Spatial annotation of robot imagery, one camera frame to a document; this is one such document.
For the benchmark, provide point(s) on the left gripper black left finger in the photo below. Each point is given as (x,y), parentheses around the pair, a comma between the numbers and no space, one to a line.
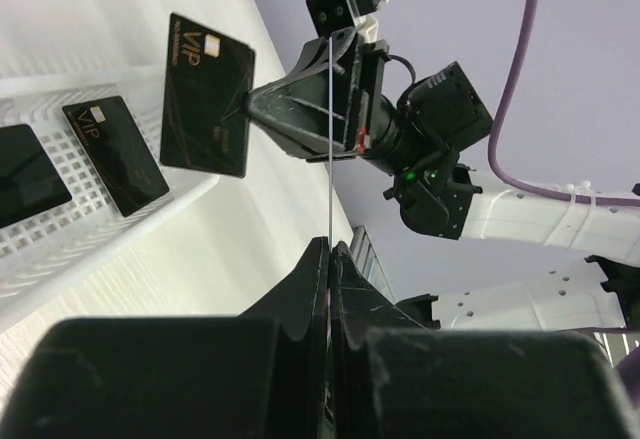
(260,374)

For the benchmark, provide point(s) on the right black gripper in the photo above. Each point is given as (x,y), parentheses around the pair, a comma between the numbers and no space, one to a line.
(294,109)

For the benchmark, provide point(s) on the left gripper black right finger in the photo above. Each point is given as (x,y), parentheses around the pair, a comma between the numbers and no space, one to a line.
(394,378)

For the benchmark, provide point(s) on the dark credit card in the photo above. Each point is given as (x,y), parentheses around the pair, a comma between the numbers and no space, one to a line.
(205,123)
(30,184)
(116,148)
(330,139)

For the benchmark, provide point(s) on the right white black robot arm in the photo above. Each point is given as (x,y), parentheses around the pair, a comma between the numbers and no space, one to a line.
(432,123)

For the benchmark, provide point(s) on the clear plastic card tray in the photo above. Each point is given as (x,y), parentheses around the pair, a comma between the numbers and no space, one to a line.
(44,255)

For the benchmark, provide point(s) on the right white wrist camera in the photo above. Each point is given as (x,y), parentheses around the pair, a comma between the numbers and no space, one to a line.
(329,16)

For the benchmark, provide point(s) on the right aluminium frame post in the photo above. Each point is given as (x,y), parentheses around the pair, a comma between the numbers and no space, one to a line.
(368,263)

